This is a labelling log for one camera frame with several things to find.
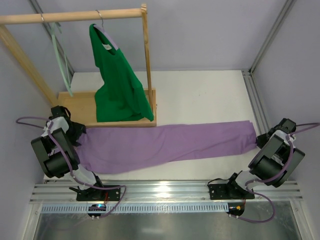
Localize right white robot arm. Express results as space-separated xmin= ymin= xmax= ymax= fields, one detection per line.
xmin=226 ymin=118 xmax=306 ymax=199

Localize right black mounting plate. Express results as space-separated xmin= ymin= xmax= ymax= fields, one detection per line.
xmin=208 ymin=183 xmax=255 ymax=200

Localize purple trousers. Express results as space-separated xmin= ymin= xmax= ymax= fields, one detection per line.
xmin=76 ymin=120 xmax=257 ymax=174

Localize green t-shirt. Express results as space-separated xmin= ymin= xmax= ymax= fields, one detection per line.
xmin=89 ymin=24 xmax=155 ymax=123

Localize mint green clothes hanger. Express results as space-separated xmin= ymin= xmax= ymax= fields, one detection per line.
xmin=49 ymin=22 xmax=74 ymax=97

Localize aluminium frame post right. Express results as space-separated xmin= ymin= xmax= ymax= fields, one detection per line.
xmin=241 ymin=0 xmax=297 ymax=181

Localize black mounting plate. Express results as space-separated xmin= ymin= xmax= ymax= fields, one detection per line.
xmin=208 ymin=183 xmax=255 ymax=200
xmin=69 ymin=187 xmax=121 ymax=202

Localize slotted cable duct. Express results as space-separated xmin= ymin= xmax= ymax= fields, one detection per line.
xmin=40 ymin=202 xmax=229 ymax=214

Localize aluminium frame post left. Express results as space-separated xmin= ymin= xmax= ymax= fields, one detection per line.
xmin=29 ymin=0 xmax=75 ymax=77

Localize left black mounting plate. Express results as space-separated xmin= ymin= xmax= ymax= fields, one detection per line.
xmin=69 ymin=187 xmax=121 ymax=202

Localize aluminium frame post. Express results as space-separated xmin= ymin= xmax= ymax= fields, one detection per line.
xmin=241 ymin=0 xmax=297 ymax=181
xmin=29 ymin=0 xmax=75 ymax=77

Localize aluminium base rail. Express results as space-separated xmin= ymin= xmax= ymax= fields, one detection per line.
xmin=29 ymin=179 xmax=303 ymax=204

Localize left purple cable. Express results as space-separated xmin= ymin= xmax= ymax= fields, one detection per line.
xmin=15 ymin=116 xmax=128 ymax=221

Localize wooden clothes rack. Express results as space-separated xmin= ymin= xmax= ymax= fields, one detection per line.
xmin=0 ymin=3 xmax=157 ymax=128

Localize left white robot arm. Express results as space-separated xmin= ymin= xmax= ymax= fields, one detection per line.
xmin=31 ymin=105 xmax=105 ymax=202

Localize purple clothes hanger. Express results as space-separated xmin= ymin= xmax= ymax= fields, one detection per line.
xmin=94 ymin=9 xmax=119 ymax=51

